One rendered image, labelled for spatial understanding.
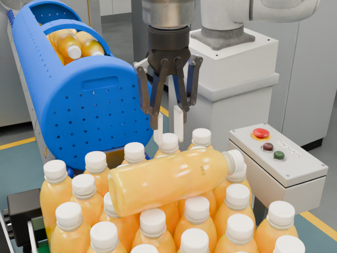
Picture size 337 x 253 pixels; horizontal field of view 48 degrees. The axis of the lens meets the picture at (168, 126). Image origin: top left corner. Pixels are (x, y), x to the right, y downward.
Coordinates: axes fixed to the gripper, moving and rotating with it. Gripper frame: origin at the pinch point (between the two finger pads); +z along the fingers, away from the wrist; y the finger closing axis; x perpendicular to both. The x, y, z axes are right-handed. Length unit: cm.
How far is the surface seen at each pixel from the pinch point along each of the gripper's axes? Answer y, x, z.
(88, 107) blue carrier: 11.9, -18.3, 1.5
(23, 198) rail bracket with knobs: 29.4, -8.5, 14.9
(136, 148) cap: 7.2, 0.7, 3.0
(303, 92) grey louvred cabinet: -147, -113, 64
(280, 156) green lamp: -18.1, 12.9, 4.2
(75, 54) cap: 7, -54, 0
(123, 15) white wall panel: -165, -557, 107
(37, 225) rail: 27.7, -3.7, 18.8
